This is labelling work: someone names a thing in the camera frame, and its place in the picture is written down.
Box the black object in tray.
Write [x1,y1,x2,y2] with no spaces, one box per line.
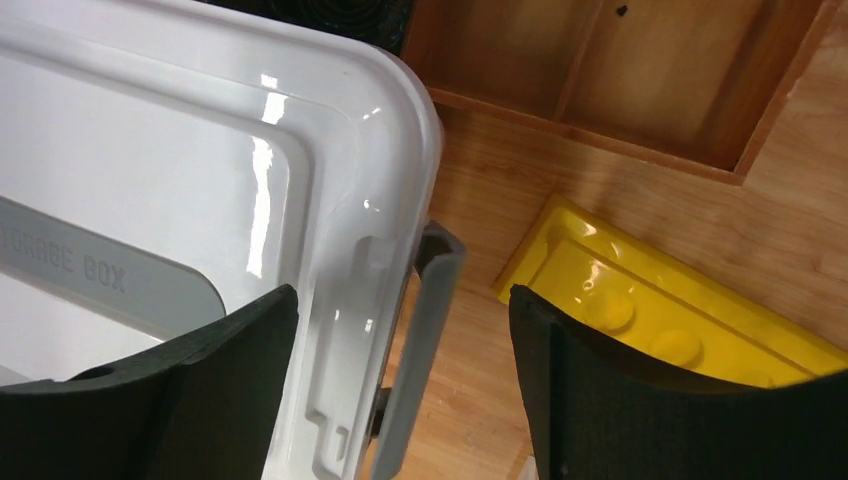
[208,0,414,55]

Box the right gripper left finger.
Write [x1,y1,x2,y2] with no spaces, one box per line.
[1,285,299,479]

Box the pink plastic bin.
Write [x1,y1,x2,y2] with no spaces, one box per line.
[369,221,466,479]

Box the wooden compartment tray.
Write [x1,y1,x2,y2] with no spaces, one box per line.
[402,0,839,184]

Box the yellow test tube rack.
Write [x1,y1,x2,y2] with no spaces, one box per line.
[493,195,847,388]

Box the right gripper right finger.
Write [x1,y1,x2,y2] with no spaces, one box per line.
[509,285,847,479]

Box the white plastic lid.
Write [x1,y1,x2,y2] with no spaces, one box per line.
[1,1,443,479]

